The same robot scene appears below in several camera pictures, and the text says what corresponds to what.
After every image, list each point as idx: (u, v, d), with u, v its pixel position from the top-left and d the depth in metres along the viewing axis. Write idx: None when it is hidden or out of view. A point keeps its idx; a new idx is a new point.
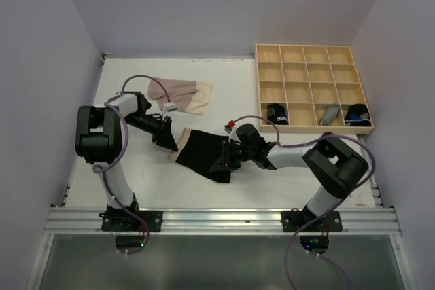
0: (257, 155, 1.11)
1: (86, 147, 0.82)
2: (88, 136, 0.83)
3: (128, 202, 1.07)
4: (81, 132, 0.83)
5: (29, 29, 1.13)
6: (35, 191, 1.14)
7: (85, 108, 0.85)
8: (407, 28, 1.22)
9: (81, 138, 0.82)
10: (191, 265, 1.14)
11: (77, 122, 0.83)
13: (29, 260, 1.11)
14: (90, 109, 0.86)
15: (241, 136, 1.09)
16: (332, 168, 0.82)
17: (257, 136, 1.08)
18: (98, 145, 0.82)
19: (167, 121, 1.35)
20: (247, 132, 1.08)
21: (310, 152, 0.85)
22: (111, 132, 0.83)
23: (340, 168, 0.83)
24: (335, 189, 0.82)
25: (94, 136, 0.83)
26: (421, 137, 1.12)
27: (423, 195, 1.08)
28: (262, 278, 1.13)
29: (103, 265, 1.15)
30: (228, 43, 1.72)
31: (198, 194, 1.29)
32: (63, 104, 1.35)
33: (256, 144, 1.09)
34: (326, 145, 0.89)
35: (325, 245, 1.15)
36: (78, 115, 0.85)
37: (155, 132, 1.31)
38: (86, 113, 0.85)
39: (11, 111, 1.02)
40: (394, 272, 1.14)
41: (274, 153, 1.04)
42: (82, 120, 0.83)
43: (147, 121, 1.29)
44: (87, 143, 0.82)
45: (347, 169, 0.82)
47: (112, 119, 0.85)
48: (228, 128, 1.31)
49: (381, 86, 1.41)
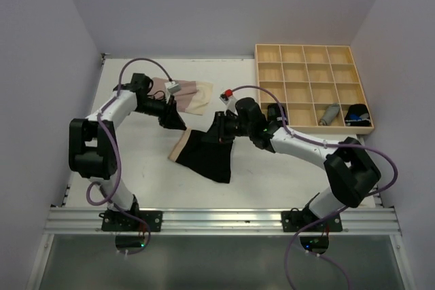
0: (255, 134, 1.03)
1: (81, 166, 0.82)
2: (81, 153, 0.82)
3: (127, 206, 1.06)
4: (75, 149, 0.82)
5: (29, 28, 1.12)
6: (35, 191, 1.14)
7: (76, 124, 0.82)
8: (407, 28, 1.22)
9: (75, 156, 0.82)
10: (191, 265, 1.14)
11: (71, 138, 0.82)
13: (29, 261, 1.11)
14: (82, 122, 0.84)
15: (241, 111, 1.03)
16: (351, 180, 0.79)
17: (257, 113, 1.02)
18: (92, 165, 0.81)
19: (172, 102, 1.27)
20: (248, 107, 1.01)
21: (333, 159, 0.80)
22: (103, 151, 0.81)
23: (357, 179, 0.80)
24: (348, 199, 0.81)
25: (87, 155, 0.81)
26: (421, 136, 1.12)
27: (423, 195, 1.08)
28: (263, 278, 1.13)
29: (103, 265, 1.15)
30: (228, 44, 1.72)
31: (199, 194, 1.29)
32: (63, 104, 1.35)
33: (257, 121, 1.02)
34: (345, 149, 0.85)
35: (325, 245, 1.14)
36: (71, 130, 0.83)
37: (162, 114, 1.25)
38: (79, 128, 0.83)
39: (11, 110, 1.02)
40: (394, 272, 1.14)
41: (279, 138, 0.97)
42: (75, 136, 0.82)
43: (151, 105, 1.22)
44: (81, 162, 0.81)
45: (364, 183, 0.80)
47: (103, 136, 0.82)
48: (223, 96, 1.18)
49: (381, 86, 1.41)
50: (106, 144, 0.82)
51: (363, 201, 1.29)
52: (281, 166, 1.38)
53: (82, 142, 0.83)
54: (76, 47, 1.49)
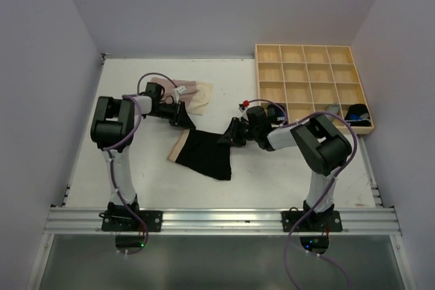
0: (261, 136, 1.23)
1: (100, 133, 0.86)
2: (102, 123, 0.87)
3: (130, 200, 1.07)
4: (97, 118, 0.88)
5: (28, 29, 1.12)
6: (35, 191, 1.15)
7: (103, 98, 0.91)
8: (406, 28, 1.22)
9: (96, 123, 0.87)
10: (191, 265, 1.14)
11: (96, 110, 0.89)
13: (29, 261, 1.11)
14: (109, 99, 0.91)
15: (250, 116, 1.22)
16: (313, 142, 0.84)
17: (264, 119, 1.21)
18: (111, 132, 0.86)
19: (181, 104, 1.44)
20: (257, 113, 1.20)
21: (297, 127, 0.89)
22: (125, 120, 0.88)
23: (322, 143, 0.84)
24: (315, 162, 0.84)
25: (108, 124, 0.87)
26: (421, 136, 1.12)
27: (423, 195, 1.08)
28: (262, 278, 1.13)
29: (103, 265, 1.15)
30: (228, 44, 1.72)
31: (199, 194, 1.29)
32: (63, 104, 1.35)
33: (263, 126, 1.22)
34: (317, 125, 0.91)
35: (325, 245, 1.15)
36: (98, 102, 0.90)
37: (173, 116, 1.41)
38: (105, 102, 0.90)
39: (11, 110, 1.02)
40: (394, 272, 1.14)
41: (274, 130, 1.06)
42: (100, 109, 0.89)
43: (162, 108, 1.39)
44: (101, 129, 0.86)
45: (329, 145, 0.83)
47: (127, 109, 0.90)
48: (242, 107, 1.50)
49: (381, 86, 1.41)
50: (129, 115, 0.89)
51: (363, 201, 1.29)
52: (281, 165, 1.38)
53: (105, 115, 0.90)
54: (76, 47, 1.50)
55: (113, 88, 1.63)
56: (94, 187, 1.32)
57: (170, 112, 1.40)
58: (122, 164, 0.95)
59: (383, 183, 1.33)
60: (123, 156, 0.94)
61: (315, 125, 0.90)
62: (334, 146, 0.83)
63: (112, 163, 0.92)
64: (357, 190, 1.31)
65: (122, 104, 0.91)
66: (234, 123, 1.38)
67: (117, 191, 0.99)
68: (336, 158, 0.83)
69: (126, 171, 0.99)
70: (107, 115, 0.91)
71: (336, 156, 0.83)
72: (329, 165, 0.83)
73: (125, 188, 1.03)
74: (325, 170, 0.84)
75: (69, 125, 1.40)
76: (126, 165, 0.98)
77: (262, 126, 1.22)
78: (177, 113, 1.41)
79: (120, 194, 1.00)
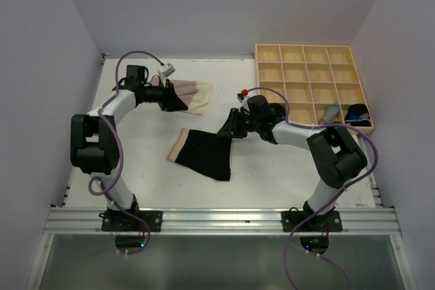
0: (262, 126, 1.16)
1: (83, 160, 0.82)
2: (83, 148, 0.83)
3: (128, 205, 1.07)
4: (76, 144, 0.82)
5: (28, 30, 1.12)
6: (35, 191, 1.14)
7: (77, 119, 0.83)
8: (406, 28, 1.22)
9: (76, 150, 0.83)
10: (191, 265, 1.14)
11: (72, 134, 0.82)
13: (29, 261, 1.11)
14: (83, 118, 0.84)
15: (251, 105, 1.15)
16: (331, 156, 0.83)
17: (266, 108, 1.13)
18: (94, 159, 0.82)
19: (168, 85, 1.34)
20: (257, 102, 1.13)
21: (315, 136, 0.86)
22: (106, 145, 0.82)
23: (338, 157, 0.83)
24: (330, 176, 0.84)
25: (89, 150, 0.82)
26: (421, 137, 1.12)
27: (423, 195, 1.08)
28: (262, 278, 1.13)
29: (103, 265, 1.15)
30: (228, 43, 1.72)
31: (199, 194, 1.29)
32: (63, 104, 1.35)
33: (265, 115, 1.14)
34: (332, 134, 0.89)
35: (325, 245, 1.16)
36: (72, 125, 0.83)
37: (162, 99, 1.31)
38: (81, 123, 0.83)
39: (11, 110, 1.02)
40: (394, 272, 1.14)
41: (280, 127, 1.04)
42: (76, 132, 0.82)
43: (151, 92, 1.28)
44: (83, 156, 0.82)
45: (346, 161, 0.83)
47: (106, 132, 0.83)
48: (240, 96, 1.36)
49: (381, 86, 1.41)
50: (109, 139, 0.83)
51: (363, 201, 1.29)
52: (281, 165, 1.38)
53: (83, 137, 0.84)
54: (76, 47, 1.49)
55: (113, 88, 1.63)
56: (94, 187, 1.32)
57: (159, 95, 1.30)
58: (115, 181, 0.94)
59: (383, 183, 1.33)
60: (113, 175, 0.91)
61: (331, 133, 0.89)
62: (349, 160, 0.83)
63: (102, 183, 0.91)
64: (357, 190, 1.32)
65: (100, 125, 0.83)
66: (234, 115, 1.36)
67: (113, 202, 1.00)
68: (350, 174, 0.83)
69: (119, 185, 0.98)
70: (85, 136, 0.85)
71: (351, 171, 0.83)
72: (343, 180, 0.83)
73: (123, 197, 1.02)
74: (337, 185, 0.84)
75: (69, 125, 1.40)
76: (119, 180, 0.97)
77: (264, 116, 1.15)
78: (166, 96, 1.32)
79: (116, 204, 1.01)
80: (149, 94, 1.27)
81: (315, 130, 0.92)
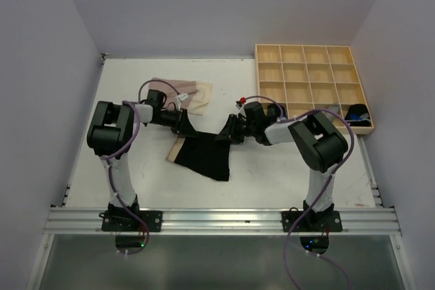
0: (258, 130, 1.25)
1: (97, 139, 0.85)
2: (100, 128, 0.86)
3: (129, 202, 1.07)
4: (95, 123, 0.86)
5: (28, 30, 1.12)
6: (35, 191, 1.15)
7: (103, 104, 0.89)
8: (406, 28, 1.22)
9: (94, 129, 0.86)
10: (191, 266, 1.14)
11: (94, 115, 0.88)
13: (29, 261, 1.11)
14: (109, 104, 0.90)
15: (247, 111, 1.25)
16: (311, 140, 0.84)
17: (260, 114, 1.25)
18: (109, 138, 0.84)
19: (183, 111, 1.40)
20: (253, 107, 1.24)
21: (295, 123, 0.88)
22: (123, 126, 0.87)
23: (319, 141, 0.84)
24: (312, 160, 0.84)
25: (105, 130, 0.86)
26: (421, 137, 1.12)
27: (423, 195, 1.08)
28: (262, 278, 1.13)
29: (103, 265, 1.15)
30: (228, 43, 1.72)
31: (199, 194, 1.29)
32: (63, 104, 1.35)
33: (259, 120, 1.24)
34: (313, 121, 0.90)
35: (325, 245, 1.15)
36: (96, 108, 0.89)
37: (175, 123, 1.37)
38: (104, 107, 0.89)
39: (11, 110, 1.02)
40: (394, 272, 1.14)
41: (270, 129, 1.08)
42: (98, 114, 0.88)
43: (165, 116, 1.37)
44: (99, 135, 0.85)
45: (326, 143, 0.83)
47: (127, 115, 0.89)
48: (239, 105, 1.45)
49: (380, 86, 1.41)
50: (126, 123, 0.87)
51: (363, 201, 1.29)
52: (281, 165, 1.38)
53: (104, 120, 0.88)
54: (76, 47, 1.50)
55: (113, 88, 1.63)
56: (94, 187, 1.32)
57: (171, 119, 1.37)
58: (119, 169, 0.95)
59: (383, 183, 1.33)
60: (121, 163, 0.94)
61: (312, 121, 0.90)
62: (330, 144, 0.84)
63: (110, 168, 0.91)
64: (357, 190, 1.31)
65: (122, 109, 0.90)
66: (231, 120, 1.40)
67: (116, 194, 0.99)
68: (332, 155, 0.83)
69: (123, 174, 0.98)
70: (105, 121, 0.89)
71: (332, 153, 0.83)
72: (326, 162, 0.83)
73: (125, 191, 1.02)
74: (321, 168, 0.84)
75: (69, 125, 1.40)
76: (124, 169, 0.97)
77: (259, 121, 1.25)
78: (178, 121, 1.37)
79: (119, 197, 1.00)
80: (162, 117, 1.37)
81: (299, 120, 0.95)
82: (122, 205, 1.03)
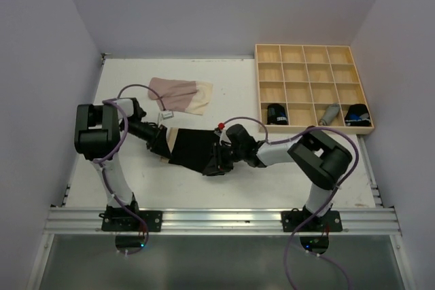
0: (248, 153, 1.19)
1: (85, 143, 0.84)
2: (87, 132, 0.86)
3: (128, 201, 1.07)
4: (81, 128, 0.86)
5: (29, 30, 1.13)
6: (35, 191, 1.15)
7: (84, 106, 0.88)
8: (406, 28, 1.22)
9: (79, 134, 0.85)
10: (191, 265, 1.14)
11: (77, 121, 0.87)
13: (29, 260, 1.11)
14: (89, 106, 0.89)
15: (232, 136, 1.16)
16: (315, 158, 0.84)
17: (246, 136, 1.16)
18: (97, 138, 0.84)
19: (162, 129, 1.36)
20: (237, 132, 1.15)
21: (295, 146, 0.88)
22: (109, 126, 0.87)
23: (324, 159, 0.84)
24: (321, 180, 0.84)
25: (92, 132, 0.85)
26: (421, 137, 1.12)
27: (423, 195, 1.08)
28: (262, 278, 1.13)
29: (103, 265, 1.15)
30: (228, 43, 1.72)
31: (198, 194, 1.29)
32: (63, 104, 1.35)
33: (247, 143, 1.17)
34: (310, 139, 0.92)
35: (325, 246, 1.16)
36: (77, 111, 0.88)
37: (151, 138, 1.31)
38: (85, 111, 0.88)
39: (11, 109, 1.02)
40: (394, 272, 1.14)
41: (262, 150, 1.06)
42: (81, 117, 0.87)
43: (143, 129, 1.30)
44: (87, 138, 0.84)
45: (329, 158, 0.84)
47: (110, 113, 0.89)
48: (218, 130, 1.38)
49: (380, 87, 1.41)
50: (112, 121, 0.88)
51: (363, 201, 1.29)
52: (281, 165, 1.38)
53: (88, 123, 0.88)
54: (76, 47, 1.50)
55: (113, 88, 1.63)
56: (94, 187, 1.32)
57: (147, 134, 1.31)
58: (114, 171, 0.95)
59: (383, 183, 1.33)
60: (114, 162, 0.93)
61: (309, 138, 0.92)
62: (336, 159, 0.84)
63: (104, 171, 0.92)
64: (357, 190, 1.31)
65: (104, 110, 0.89)
66: (217, 149, 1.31)
67: (113, 195, 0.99)
68: (340, 172, 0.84)
69: (118, 176, 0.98)
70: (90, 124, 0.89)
71: (340, 168, 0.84)
72: (336, 179, 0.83)
73: (123, 190, 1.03)
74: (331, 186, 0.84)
75: (69, 125, 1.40)
76: (119, 168, 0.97)
77: (247, 143, 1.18)
78: (154, 137, 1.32)
79: (117, 197, 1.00)
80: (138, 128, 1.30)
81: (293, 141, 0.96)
82: (120, 204, 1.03)
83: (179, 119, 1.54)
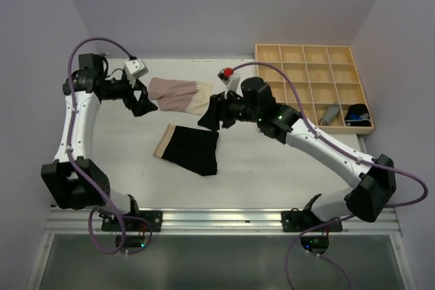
0: (265, 119, 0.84)
1: (76, 203, 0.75)
2: (68, 194, 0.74)
3: (126, 209, 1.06)
4: (61, 194, 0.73)
5: (29, 29, 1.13)
6: (35, 191, 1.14)
7: (49, 174, 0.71)
8: (407, 27, 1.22)
9: (62, 199, 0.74)
10: (191, 265, 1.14)
11: (50, 188, 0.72)
13: (29, 260, 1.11)
14: (54, 166, 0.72)
15: (249, 94, 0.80)
16: (374, 197, 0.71)
17: (268, 95, 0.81)
18: (85, 197, 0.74)
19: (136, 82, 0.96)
20: (258, 88, 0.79)
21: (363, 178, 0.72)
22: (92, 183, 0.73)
23: (380, 197, 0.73)
24: (362, 212, 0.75)
25: (77, 193, 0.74)
26: (421, 138, 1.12)
27: (423, 195, 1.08)
28: (262, 278, 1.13)
29: (103, 265, 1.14)
30: (228, 43, 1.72)
31: (198, 195, 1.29)
32: (62, 104, 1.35)
33: (268, 105, 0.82)
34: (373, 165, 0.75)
35: (325, 246, 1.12)
36: (45, 180, 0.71)
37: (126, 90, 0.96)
38: (53, 176, 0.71)
39: (11, 109, 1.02)
40: (394, 272, 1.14)
41: (299, 135, 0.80)
42: (54, 185, 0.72)
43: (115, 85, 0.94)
44: (73, 200, 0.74)
45: (383, 198, 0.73)
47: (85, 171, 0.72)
48: (223, 78, 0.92)
49: (381, 87, 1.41)
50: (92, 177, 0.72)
51: None
52: (281, 166, 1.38)
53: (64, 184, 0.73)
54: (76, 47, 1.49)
55: None
56: None
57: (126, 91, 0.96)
58: None
59: None
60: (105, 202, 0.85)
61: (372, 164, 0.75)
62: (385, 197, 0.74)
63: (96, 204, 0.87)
64: None
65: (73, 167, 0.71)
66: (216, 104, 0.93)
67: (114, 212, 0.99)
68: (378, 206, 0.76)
69: None
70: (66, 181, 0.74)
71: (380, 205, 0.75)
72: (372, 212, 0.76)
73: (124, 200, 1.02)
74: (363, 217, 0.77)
75: None
76: None
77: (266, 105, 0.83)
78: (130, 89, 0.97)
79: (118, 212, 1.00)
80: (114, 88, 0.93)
81: (361, 163, 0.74)
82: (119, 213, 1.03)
83: (179, 119, 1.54)
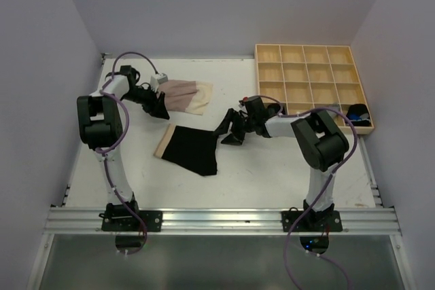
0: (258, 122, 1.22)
1: (92, 135, 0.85)
2: (90, 124, 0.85)
3: (128, 197, 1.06)
4: (84, 123, 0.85)
5: (30, 30, 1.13)
6: (35, 192, 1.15)
7: (82, 101, 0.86)
8: (407, 27, 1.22)
9: (84, 128, 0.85)
10: (191, 265, 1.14)
11: (79, 113, 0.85)
13: (29, 260, 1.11)
14: (88, 98, 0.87)
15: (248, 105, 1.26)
16: (313, 138, 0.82)
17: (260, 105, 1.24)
18: (102, 130, 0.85)
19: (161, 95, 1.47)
20: (253, 100, 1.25)
21: (298, 121, 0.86)
22: (111, 119, 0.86)
23: (321, 140, 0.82)
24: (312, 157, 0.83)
25: (96, 123, 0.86)
26: (421, 138, 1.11)
27: (423, 195, 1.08)
28: (262, 277, 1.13)
29: (103, 265, 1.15)
30: (228, 44, 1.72)
31: (198, 195, 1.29)
32: (63, 104, 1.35)
33: (259, 113, 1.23)
34: (317, 120, 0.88)
35: (325, 245, 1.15)
36: (78, 106, 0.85)
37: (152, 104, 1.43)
38: (85, 103, 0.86)
39: (11, 109, 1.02)
40: (394, 272, 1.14)
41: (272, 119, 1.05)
42: (83, 111, 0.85)
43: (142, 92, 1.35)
44: (91, 130, 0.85)
45: (327, 142, 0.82)
47: (111, 107, 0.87)
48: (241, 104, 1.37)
49: (381, 87, 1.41)
50: (112, 113, 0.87)
51: (363, 201, 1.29)
52: (281, 166, 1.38)
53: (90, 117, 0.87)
54: (76, 47, 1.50)
55: None
56: (94, 187, 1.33)
57: (149, 100, 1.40)
58: (117, 162, 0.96)
59: (383, 183, 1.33)
60: (117, 154, 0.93)
61: (315, 119, 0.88)
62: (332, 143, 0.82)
63: (106, 161, 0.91)
64: (357, 190, 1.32)
65: (104, 102, 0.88)
66: (231, 114, 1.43)
67: (114, 189, 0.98)
68: (332, 155, 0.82)
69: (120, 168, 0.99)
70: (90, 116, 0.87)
71: (332, 152, 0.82)
72: (326, 161, 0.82)
73: (124, 185, 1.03)
74: (321, 166, 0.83)
75: (68, 124, 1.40)
76: (121, 164, 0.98)
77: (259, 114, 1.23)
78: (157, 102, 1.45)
79: (117, 192, 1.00)
80: (143, 96, 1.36)
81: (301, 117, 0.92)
82: (121, 201, 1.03)
83: (179, 119, 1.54)
